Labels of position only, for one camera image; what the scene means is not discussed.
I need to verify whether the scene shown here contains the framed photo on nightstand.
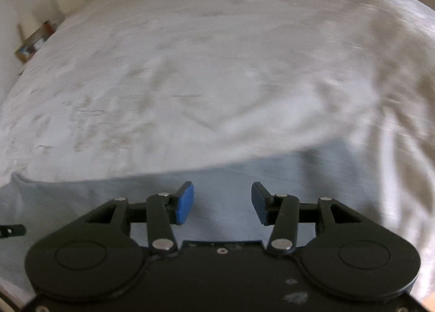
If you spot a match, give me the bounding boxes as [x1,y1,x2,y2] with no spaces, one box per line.
[15,20,56,64]

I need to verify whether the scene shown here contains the grey sweatpants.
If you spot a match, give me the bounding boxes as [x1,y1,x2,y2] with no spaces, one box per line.
[1,140,380,305]

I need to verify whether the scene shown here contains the white embroidered bedspread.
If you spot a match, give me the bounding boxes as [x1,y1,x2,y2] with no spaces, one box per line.
[1,0,434,299]

